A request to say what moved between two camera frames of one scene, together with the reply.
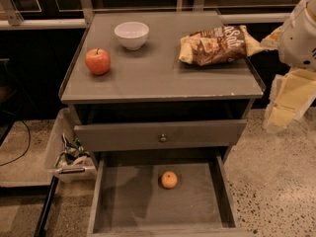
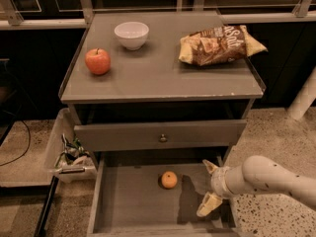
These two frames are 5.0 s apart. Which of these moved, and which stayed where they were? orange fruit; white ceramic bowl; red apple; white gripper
Moved: white gripper
Stayed: white ceramic bowl; orange fruit; red apple
